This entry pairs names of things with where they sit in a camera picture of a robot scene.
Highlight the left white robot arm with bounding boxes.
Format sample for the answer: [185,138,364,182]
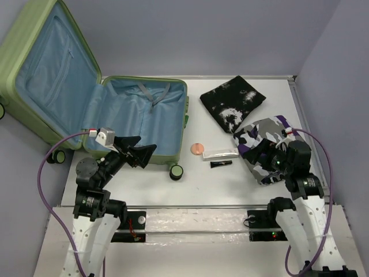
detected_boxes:
[61,129,157,276]

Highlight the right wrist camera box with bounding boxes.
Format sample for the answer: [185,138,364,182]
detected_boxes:
[276,128,296,148]

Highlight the purple grey camouflage garment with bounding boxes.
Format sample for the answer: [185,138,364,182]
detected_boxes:
[233,115,293,185]

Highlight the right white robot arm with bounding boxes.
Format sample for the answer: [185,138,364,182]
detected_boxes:
[242,139,357,276]

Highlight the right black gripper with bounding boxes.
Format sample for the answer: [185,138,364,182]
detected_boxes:
[241,137,292,175]

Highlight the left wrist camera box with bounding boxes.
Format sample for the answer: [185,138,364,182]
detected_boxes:
[95,128,115,149]

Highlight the green hard-shell suitcase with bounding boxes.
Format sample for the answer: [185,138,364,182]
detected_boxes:
[1,1,189,180]

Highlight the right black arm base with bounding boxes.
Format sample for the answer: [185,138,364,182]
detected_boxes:
[243,209,287,242]

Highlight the black white tie-dye shirt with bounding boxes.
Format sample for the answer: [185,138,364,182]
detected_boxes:
[199,76,266,134]

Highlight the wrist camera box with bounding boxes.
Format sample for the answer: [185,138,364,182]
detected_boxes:
[95,128,115,149]
[276,128,296,148]

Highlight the small black cosmetic tube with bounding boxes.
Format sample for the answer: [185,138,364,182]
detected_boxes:
[210,160,232,169]

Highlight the white rectangular tube box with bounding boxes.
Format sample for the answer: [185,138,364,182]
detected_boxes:
[202,148,239,161]

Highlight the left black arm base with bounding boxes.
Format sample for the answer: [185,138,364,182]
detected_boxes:
[111,210,146,243]

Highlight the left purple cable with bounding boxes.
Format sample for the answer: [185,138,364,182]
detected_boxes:
[37,130,100,277]

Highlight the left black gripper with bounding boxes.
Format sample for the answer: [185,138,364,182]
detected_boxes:
[99,134,157,186]

